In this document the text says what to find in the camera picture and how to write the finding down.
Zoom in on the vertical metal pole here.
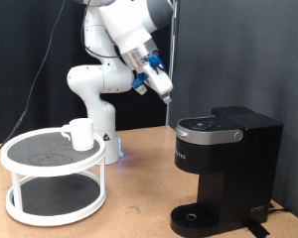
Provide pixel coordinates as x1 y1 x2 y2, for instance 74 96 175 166
164 0 181 127

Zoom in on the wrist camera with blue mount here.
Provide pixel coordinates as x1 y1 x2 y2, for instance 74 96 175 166
131 72 149 96

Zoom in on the black Keurig coffee machine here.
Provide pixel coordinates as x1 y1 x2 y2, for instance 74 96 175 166
170 112 284 238

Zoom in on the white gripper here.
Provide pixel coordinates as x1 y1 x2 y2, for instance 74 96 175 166
142 63 175 105

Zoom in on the black camera cable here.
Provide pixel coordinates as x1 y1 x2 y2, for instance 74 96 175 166
0 0 125 163

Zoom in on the black backdrop curtain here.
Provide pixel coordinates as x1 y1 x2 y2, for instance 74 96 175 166
0 0 174 144

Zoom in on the clear water reservoir tank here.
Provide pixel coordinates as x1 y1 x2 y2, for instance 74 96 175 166
211 105 255 117

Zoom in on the white two-tier turntable stand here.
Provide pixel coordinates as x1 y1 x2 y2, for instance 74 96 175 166
0 126 107 227

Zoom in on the large blue cable clip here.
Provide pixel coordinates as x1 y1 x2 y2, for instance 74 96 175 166
147 55 166 70

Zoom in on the black power cord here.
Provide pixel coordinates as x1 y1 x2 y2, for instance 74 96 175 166
267 201 291 214

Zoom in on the grey partition panel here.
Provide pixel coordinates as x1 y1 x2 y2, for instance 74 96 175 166
170 0 298 224

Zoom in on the white ceramic mug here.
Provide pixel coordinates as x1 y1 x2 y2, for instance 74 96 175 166
60 117 95 152

